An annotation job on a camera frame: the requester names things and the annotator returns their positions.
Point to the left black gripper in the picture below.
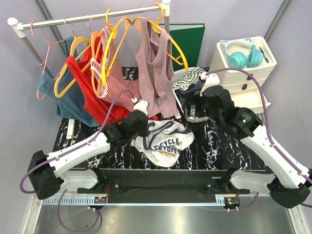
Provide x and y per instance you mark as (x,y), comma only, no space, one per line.
(144,132)

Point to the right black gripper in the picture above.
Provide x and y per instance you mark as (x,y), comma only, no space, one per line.
(192,98)

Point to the white printed tank top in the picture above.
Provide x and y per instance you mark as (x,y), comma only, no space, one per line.
(164,142)

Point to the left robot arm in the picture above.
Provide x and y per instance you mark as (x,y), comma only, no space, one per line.
(50,173)

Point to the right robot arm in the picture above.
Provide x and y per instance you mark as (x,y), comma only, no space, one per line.
(288,184)

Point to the mauve tank top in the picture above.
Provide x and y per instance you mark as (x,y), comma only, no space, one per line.
(155,70)

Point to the red white striped tank top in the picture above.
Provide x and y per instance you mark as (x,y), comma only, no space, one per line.
(112,78)

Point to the teal blue tank top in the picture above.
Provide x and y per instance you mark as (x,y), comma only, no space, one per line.
(70,104)

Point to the navy blue garment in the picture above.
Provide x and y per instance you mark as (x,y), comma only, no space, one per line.
(193,87)

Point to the striped white garment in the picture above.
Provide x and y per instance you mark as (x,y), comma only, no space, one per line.
(183,79)

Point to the white laundry basket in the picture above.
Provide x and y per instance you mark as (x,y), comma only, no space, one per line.
(179,106)

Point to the black base bar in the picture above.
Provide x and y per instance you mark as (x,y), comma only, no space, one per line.
(135,187)

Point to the green folder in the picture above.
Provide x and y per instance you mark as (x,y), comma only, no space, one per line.
(189,37)

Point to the white power strip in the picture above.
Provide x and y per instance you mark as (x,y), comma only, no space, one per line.
(70,129)

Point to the teal cat-ear headphones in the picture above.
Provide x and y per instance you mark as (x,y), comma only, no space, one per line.
(240,60)

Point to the teal pen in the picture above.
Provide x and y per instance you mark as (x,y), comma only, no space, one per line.
(264,55)

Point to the metal clothes rack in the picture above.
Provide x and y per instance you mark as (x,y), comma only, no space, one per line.
(20,28)

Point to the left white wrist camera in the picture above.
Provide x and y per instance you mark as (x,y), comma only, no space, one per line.
(141,105)

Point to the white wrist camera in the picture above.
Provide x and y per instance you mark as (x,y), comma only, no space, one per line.
(210,80)
(141,105)

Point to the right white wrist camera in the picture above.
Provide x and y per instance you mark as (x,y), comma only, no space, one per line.
(210,80)

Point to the pink wire hanger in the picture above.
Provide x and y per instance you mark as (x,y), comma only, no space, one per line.
(48,42)

